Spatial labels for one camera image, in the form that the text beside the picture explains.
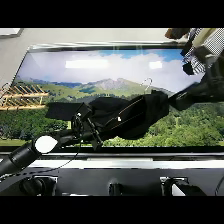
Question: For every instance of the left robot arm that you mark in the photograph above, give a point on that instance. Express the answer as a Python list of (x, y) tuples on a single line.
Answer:
[(23, 155)]

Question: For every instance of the brown garment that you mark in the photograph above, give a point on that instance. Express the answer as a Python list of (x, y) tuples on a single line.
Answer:
[(176, 32)]

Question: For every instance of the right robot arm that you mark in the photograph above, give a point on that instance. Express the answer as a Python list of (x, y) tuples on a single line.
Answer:
[(207, 89)]

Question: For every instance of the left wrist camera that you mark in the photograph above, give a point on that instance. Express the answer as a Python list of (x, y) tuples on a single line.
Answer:
[(84, 111)]

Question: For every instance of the checked shirt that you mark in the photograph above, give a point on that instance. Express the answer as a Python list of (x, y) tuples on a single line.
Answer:
[(213, 41)]

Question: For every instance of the silver frame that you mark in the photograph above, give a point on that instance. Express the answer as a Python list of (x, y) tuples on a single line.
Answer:
[(133, 164)]

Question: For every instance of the black long-sleeved shirt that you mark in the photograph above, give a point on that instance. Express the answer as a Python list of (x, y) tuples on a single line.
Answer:
[(140, 115)]

